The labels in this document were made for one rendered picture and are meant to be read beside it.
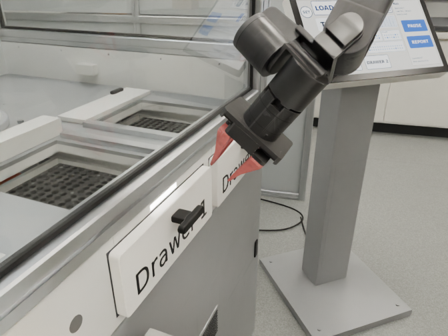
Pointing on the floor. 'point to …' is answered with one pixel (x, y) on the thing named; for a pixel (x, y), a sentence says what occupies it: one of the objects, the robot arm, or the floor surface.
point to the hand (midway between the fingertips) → (224, 168)
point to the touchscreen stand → (336, 229)
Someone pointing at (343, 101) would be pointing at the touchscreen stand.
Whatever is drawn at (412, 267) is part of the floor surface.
